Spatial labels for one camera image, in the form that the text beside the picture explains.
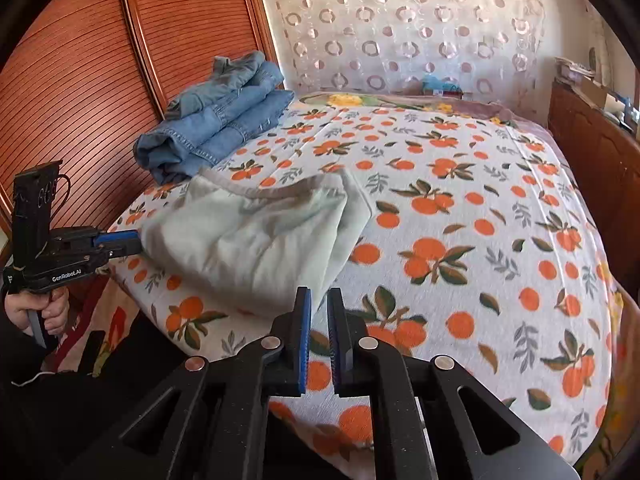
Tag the folded blue jeans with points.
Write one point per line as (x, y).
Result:
(220, 135)

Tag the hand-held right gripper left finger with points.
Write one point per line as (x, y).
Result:
(302, 345)

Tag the light blue denim garment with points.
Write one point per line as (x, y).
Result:
(225, 87)

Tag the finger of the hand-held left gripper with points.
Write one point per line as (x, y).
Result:
(117, 237)
(125, 250)

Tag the person's left hand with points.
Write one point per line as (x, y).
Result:
(57, 312)

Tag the person's dark clothing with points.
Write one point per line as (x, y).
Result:
(75, 410)

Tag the brown wooden cabinet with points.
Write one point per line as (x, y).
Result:
(595, 150)

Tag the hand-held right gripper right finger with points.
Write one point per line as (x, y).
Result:
(336, 350)

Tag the cardboard box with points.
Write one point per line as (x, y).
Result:
(595, 92)

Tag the blue packet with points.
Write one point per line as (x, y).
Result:
(440, 86)

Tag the orange fruit print bedspread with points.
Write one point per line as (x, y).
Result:
(475, 220)

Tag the sheer circle pattern curtain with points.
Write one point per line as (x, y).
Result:
(410, 25)

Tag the reddish wooden slatted wardrobe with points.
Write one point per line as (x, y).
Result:
(125, 60)

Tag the pale green pants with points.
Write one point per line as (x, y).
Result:
(250, 245)

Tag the stack of papers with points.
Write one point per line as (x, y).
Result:
(572, 67)

